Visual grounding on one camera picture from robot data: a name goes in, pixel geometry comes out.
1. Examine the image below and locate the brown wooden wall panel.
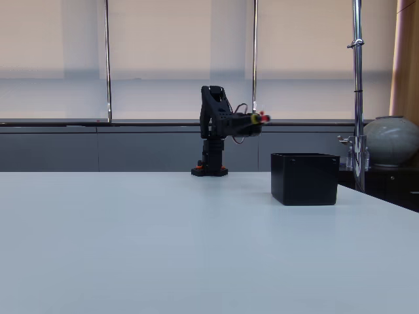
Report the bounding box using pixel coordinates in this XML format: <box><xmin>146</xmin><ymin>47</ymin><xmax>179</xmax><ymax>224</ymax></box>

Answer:
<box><xmin>388</xmin><ymin>0</ymin><xmax>419</xmax><ymax>119</ymax></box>

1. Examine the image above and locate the round grey-green ceramic vase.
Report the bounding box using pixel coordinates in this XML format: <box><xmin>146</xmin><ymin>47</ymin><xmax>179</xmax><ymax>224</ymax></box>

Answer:
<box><xmin>362</xmin><ymin>114</ymin><xmax>419</xmax><ymax>168</ymax></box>

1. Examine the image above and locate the grey wall panel cabinet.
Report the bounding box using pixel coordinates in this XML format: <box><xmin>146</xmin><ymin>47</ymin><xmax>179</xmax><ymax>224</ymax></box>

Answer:
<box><xmin>0</xmin><ymin>125</ymin><xmax>358</xmax><ymax>173</ymax></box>

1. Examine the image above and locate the beige roller blind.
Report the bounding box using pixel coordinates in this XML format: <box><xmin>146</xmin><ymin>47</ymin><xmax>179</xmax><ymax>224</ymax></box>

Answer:
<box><xmin>257</xmin><ymin>0</ymin><xmax>397</xmax><ymax>120</ymax></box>
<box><xmin>109</xmin><ymin>0</ymin><xmax>255</xmax><ymax>120</ymax></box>
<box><xmin>0</xmin><ymin>0</ymin><xmax>106</xmax><ymax>120</ymax></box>

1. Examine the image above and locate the black open box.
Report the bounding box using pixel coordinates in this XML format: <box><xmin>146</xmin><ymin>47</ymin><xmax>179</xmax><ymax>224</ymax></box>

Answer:
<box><xmin>270</xmin><ymin>152</ymin><xmax>342</xmax><ymax>207</ymax></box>

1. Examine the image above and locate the chrome stand pole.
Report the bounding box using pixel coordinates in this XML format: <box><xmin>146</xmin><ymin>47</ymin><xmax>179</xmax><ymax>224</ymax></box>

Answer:
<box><xmin>351</xmin><ymin>0</ymin><xmax>367</xmax><ymax>192</ymax></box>

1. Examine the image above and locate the dark window sill ledge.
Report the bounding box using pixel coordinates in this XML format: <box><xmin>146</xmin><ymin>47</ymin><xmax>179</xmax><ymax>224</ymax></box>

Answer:
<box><xmin>0</xmin><ymin>118</ymin><xmax>374</xmax><ymax>128</ymax></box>

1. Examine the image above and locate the dark low cabinet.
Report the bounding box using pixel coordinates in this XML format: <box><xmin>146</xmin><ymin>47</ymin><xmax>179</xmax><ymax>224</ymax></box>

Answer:
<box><xmin>338</xmin><ymin>164</ymin><xmax>419</xmax><ymax>213</ymax></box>

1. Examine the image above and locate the metal wing-nut pole clamp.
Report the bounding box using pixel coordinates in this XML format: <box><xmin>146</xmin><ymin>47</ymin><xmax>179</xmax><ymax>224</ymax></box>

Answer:
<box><xmin>337</xmin><ymin>134</ymin><xmax>368</xmax><ymax>145</ymax></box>

